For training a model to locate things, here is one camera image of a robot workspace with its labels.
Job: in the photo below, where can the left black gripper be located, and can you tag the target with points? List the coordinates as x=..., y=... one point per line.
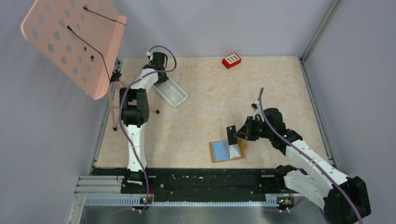
x=162, y=80

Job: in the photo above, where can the pink perforated music stand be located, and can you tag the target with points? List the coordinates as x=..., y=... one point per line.
x=82, y=38

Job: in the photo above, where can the red box with grid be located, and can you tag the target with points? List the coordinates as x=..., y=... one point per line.
x=231, y=60

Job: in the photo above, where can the white plastic basket tray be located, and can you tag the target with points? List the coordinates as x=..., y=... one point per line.
x=171, y=92

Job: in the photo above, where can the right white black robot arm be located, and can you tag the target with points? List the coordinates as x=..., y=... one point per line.
x=341, y=199

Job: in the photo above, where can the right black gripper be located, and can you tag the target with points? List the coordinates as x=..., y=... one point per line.
x=245, y=131

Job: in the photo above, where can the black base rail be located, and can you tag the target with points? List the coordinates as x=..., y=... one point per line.
x=208, y=185

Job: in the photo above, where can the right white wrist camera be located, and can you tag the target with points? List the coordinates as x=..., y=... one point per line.
x=256, y=107

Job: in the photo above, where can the aluminium frame rail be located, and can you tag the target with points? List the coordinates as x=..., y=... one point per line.
x=308, y=78

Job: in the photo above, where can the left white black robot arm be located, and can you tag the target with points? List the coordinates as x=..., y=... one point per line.
x=134, y=114

